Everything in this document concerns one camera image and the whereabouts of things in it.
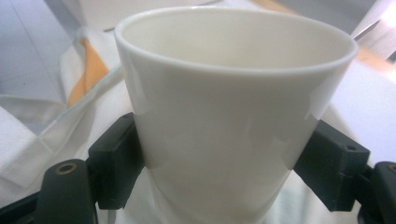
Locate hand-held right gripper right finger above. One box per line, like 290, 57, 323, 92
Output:
293, 119, 372, 213

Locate cream white cup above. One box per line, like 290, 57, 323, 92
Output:
113, 7, 359, 224

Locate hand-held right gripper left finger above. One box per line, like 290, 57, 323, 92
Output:
88, 112, 147, 211

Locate white tote bag coloured shapes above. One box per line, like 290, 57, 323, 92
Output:
0, 26, 376, 224

